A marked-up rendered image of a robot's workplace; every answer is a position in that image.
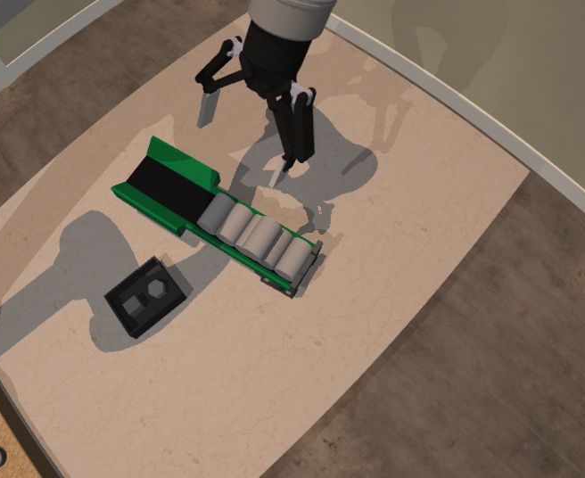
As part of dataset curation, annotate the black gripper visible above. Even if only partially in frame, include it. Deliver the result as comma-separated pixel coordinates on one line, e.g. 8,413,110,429
195,20,317,188

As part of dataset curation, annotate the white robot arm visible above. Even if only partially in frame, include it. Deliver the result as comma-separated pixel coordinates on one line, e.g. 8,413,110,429
0,0,337,41

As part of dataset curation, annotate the black open tray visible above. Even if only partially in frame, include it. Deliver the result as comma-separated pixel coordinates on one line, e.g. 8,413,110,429
106,256,187,337

